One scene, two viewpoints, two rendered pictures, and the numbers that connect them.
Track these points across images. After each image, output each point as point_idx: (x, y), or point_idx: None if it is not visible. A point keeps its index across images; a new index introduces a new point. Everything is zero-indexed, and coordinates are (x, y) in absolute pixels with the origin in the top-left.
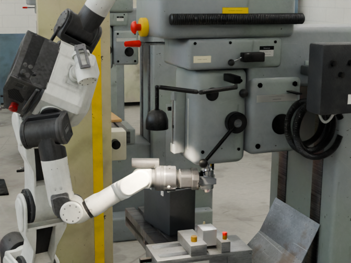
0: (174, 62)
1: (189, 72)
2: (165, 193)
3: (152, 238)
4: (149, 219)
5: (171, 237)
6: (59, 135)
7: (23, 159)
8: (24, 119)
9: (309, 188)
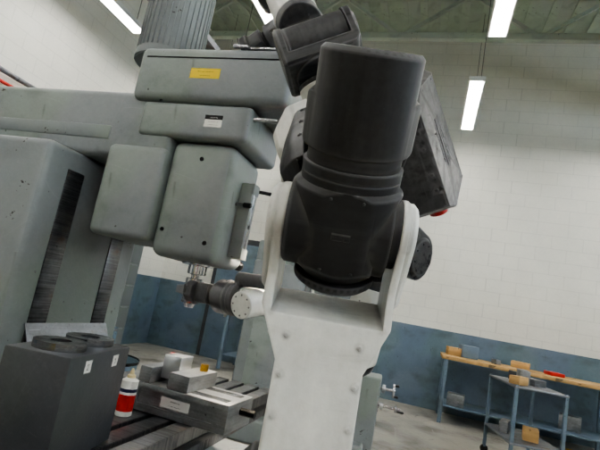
0: (262, 154)
1: (253, 166)
2: (122, 354)
3: (137, 449)
4: None
5: (112, 437)
6: None
7: (367, 366)
8: (423, 231)
9: (95, 287)
